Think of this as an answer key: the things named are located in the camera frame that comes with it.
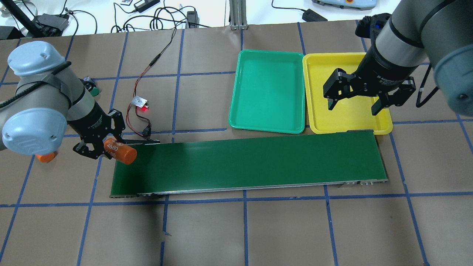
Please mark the aluminium frame post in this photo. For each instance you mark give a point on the aluminium frame post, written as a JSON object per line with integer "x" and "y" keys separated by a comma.
{"x": 238, "y": 18}

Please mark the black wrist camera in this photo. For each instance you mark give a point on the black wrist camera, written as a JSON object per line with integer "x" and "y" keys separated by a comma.
{"x": 371, "y": 26}

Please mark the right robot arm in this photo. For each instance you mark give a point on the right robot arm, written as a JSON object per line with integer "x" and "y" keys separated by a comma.
{"x": 437, "y": 30}

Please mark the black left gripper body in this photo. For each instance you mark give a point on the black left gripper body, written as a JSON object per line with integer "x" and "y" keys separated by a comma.
{"x": 89, "y": 120}

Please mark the black power adapter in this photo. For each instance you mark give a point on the black power adapter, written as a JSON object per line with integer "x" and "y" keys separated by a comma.
{"x": 311, "y": 16}

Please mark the green conveyor belt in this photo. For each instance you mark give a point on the green conveyor belt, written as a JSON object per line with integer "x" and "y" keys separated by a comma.
{"x": 252, "y": 163}

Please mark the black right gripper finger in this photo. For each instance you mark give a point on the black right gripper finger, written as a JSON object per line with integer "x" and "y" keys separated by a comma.
{"x": 332, "y": 103}
{"x": 380, "y": 104}

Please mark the yellow plastic tray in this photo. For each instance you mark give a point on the yellow plastic tray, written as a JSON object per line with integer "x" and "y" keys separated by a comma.
{"x": 353, "y": 114}

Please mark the orange 4680 cylinder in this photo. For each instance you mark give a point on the orange 4680 cylinder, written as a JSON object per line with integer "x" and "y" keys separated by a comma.
{"x": 120, "y": 151}

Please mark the green plastic tray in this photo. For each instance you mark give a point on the green plastic tray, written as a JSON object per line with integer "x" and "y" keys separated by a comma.
{"x": 268, "y": 93}

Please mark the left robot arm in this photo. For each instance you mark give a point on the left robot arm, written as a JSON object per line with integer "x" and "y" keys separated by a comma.
{"x": 49, "y": 97}

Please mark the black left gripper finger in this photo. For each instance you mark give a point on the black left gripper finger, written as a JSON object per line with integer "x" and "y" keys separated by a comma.
{"x": 140, "y": 142}
{"x": 82, "y": 149}

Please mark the green mushroom push button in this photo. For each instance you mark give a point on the green mushroom push button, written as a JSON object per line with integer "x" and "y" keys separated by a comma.
{"x": 90, "y": 86}

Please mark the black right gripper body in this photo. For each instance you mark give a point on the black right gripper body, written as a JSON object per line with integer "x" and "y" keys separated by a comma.
{"x": 384, "y": 72}

